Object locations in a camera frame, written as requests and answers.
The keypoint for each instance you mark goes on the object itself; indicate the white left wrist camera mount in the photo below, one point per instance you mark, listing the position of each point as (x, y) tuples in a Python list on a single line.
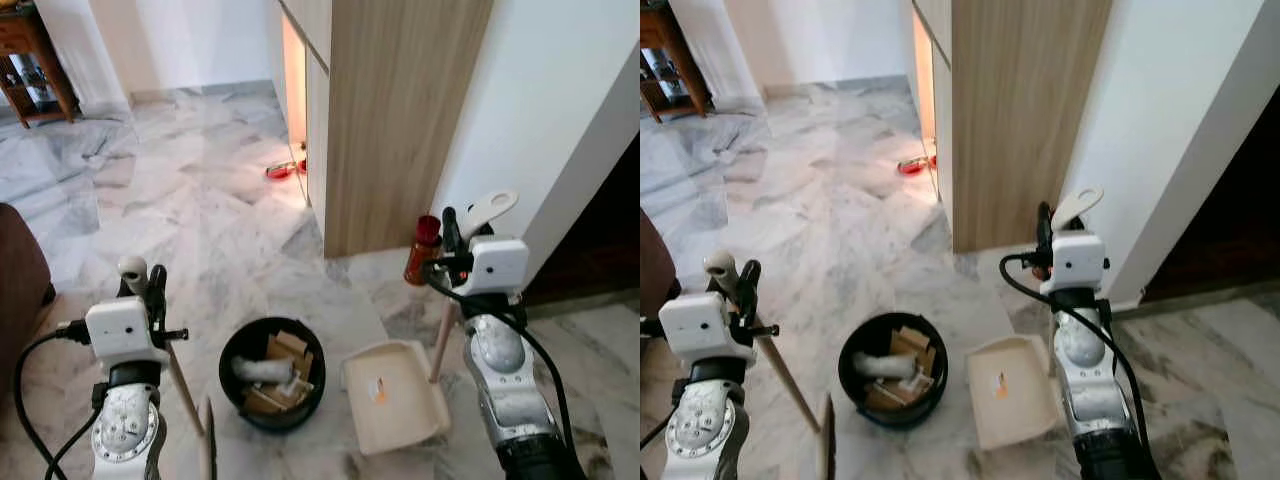
[(692, 325), (118, 328)]

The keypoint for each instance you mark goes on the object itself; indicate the red brown sauce bottle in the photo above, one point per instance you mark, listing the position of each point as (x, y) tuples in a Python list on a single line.
[(422, 255)]

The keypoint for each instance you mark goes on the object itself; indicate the brown sofa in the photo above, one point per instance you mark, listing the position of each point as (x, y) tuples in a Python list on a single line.
[(655, 270)]

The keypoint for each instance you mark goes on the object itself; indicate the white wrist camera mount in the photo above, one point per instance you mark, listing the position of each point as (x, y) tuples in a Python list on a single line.
[(1080, 262), (118, 328), (692, 325), (500, 265)]

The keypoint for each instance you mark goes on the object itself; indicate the dark wooden side table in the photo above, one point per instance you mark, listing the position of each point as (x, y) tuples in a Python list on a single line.
[(675, 60), (35, 60)]

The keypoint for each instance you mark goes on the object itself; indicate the wooden broom with purple bristles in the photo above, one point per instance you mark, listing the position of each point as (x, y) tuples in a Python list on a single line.
[(185, 390), (790, 385)]

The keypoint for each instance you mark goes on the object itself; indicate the brown cardboard piece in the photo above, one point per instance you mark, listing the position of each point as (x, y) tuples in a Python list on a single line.
[(888, 396), (290, 348), (265, 400), (912, 342)]

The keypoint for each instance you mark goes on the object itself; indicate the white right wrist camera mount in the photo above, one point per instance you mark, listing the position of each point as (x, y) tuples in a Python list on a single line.
[(1080, 262), (500, 265)]

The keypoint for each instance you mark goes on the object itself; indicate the small red object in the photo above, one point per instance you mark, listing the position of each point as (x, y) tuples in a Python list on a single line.
[(912, 166), (280, 170)]

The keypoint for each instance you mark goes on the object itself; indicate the white paper roll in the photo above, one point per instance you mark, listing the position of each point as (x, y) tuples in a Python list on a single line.
[(890, 365), (265, 371)]

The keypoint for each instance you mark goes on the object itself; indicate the light wooden cabinet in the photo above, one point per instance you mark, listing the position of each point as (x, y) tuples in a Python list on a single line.
[(1030, 120), (400, 120)]

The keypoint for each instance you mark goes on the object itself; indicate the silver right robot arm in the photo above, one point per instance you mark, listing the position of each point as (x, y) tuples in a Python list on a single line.
[(510, 400), (1090, 400)]

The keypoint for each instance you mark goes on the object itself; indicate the black round rubbish bin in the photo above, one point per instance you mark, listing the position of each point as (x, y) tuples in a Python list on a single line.
[(232, 400), (852, 395)]

